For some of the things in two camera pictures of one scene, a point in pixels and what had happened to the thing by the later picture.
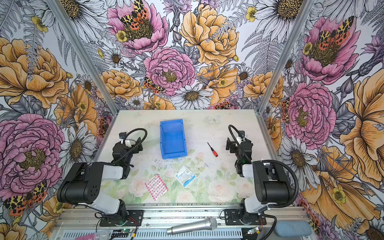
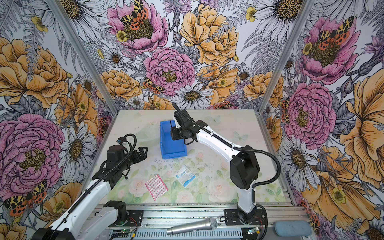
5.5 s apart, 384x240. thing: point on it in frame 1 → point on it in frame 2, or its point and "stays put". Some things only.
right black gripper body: x=233 y=149 → x=179 y=133
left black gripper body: x=129 y=158 → x=134 y=158
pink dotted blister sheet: x=156 y=187 stays put
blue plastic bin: x=173 y=143 stays put
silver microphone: x=209 y=224 stays put
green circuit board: x=255 y=230 stays put
